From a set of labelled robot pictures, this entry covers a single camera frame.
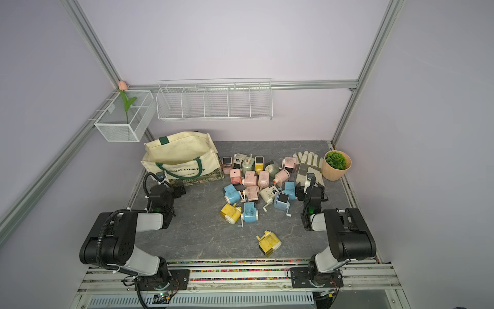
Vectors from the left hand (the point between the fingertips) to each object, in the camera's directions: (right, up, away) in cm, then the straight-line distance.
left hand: (172, 181), depth 92 cm
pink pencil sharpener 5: (+39, -6, +1) cm, 39 cm away
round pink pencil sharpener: (+54, +2, +4) cm, 54 cm away
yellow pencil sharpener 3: (+46, -24, -13) cm, 54 cm away
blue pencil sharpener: (+57, -4, +1) cm, 58 cm away
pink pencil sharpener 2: (+30, +2, +7) cm, 31 cm away
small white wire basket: (-19, +31, -3) cm, 36 cm away
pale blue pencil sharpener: (+53, -9, -5) cm, 54 cm away
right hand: (+67, 0, +1) cm, 67 cm away
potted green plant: (+81, +7, +4) cm, 82 cm away
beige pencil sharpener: (+30, +11, +15) cm, 36 cm away
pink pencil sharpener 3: (+38, 0, +5) cm, 38 cm away
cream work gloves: (+71, +9, +16) cm, 73 cm away
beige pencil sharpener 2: (+47, -7, +1) cm, 47 cm away
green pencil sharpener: (+37, +8, +10) cm, 39 cm away
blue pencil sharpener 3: (+38, -14, -6) cm, 41 cm away
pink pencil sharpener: (+24, +8, +13) cm, 29 cm away
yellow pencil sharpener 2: (+29, -14, -5) cm, 33 cm away
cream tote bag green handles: (+5, +12, +12) cm, 17 cm away
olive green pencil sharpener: (+50, +6, +8) cm, 51 cm away
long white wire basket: (+18, +44, +13) cm, 49 cm away
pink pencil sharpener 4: (+45, +1, +4) cm, 45 cm away
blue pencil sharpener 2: (+29, -6, -1) cm, 30 cm away
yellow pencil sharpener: (+43, +8, +10) cm, 45 cm away
